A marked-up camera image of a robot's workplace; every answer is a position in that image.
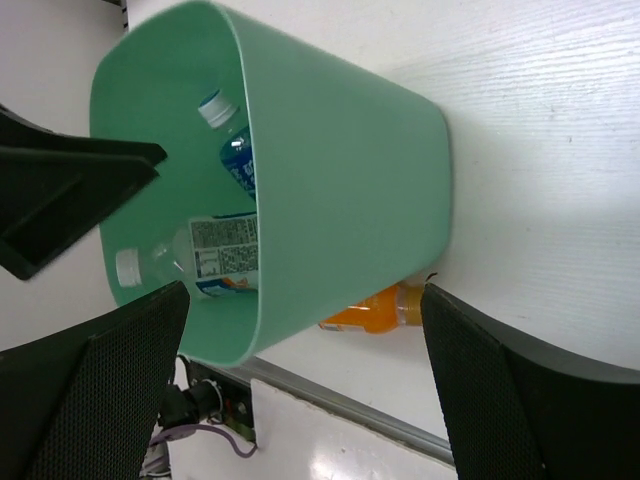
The orange juice bottle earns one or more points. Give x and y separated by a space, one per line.
396 306

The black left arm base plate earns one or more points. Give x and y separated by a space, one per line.
210 397

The blue label clear bottle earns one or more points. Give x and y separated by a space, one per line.
230 123

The aluminium table edge rail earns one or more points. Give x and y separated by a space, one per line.
348 408

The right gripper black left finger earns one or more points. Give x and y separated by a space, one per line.
82 403

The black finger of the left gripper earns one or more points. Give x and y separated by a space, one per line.
55 188

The green plastic bin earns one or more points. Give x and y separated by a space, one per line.
353 173

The white orange label clear bottle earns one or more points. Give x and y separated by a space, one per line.
213 256

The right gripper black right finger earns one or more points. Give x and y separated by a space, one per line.
517 407

